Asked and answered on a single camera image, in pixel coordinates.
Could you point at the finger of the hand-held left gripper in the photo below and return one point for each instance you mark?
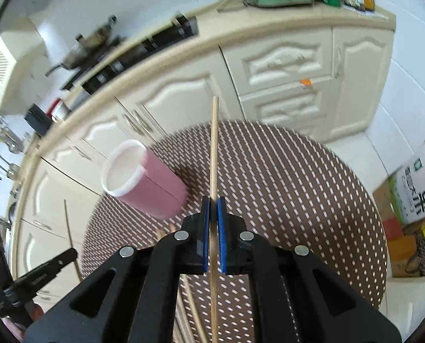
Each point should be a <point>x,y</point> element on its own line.
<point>64,258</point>

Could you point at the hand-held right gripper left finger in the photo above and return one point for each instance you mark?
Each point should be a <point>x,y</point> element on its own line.
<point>206,235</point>

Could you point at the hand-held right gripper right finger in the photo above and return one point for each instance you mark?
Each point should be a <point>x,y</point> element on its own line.
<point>222,235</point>

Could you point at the wooden chopstick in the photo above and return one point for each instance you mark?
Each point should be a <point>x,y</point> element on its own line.
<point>171,228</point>
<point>214,150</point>
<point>70,232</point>

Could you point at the pink cup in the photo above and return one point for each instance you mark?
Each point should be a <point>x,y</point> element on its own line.
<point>155,193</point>

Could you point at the hanging kitchen utensils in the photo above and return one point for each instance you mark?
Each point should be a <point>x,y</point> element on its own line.
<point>1,146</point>

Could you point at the brown dotted tablecloth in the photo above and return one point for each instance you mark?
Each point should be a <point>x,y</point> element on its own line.
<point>287,193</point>

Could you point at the dark blue box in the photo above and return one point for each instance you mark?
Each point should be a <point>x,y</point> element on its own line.
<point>37,118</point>

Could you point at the cream kitchen cabinet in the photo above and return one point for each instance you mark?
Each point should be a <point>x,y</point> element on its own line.
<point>183,93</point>

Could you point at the orange sticker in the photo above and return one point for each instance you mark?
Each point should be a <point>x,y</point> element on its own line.
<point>306,82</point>

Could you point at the brown cardboard box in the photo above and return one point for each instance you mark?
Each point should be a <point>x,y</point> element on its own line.
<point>401,253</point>

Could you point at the cream range hood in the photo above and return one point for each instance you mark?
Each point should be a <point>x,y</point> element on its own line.
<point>1,68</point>

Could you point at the green printed cardboard box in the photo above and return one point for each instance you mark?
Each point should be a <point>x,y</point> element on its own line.
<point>409,189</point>

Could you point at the dark wok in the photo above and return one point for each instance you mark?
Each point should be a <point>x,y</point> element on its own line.
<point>83,55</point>

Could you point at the black gas stove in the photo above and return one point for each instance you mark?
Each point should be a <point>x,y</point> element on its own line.
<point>162,35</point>

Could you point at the beige kitchen countertop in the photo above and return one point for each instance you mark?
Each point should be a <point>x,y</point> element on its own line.
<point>255,19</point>

